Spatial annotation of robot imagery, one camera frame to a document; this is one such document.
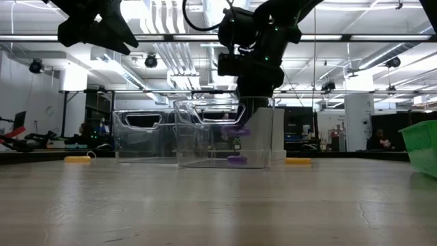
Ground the black ceiling spotlight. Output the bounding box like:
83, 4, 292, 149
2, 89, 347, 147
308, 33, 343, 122
385, 56, 402, 69
144, 53, 159, 69
28, 58, 44, 74
320, 80, 337, 94

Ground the black metal table frame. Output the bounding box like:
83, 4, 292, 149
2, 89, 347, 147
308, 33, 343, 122
0, 149, 410, 163

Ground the black cabinet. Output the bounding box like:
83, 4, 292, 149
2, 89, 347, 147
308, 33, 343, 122
285, 105, 318, 152

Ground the small clear plastic bin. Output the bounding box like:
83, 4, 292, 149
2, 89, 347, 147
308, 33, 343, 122
112, 108, 179, 164

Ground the long overhead light bar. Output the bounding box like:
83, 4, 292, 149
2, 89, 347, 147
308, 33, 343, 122
0, 33, 437, 43

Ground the large clear plastic bin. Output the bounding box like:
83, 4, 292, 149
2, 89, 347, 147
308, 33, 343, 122
173, 96, 276, 169

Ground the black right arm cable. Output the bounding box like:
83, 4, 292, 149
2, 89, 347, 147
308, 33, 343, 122
182, 0, 236, 32

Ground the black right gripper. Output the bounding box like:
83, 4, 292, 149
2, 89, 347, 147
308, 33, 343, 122
235, 37, 286, 121

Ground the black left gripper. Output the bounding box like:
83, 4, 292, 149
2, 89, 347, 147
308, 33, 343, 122
42, 0, 139, 56

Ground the purple spring keychain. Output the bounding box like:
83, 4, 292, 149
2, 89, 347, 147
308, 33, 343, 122
226, 154, 249, 165
221, 124, 252, 138

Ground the orange spring keychain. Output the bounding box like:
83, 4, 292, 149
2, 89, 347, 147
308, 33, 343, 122
284, 156, 313, 165
64, 151, 97, 164

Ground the green plastic basket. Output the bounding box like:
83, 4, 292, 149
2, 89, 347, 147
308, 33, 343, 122
398, 120, 437, 178

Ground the black monitor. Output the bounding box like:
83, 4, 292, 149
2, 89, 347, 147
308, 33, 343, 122
12, 110, 27, 131

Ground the silver ceiling duct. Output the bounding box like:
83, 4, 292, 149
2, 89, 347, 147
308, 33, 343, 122
348, 42, 421, 74

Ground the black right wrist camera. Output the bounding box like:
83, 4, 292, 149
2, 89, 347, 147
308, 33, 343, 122
217, 53, 240, 77

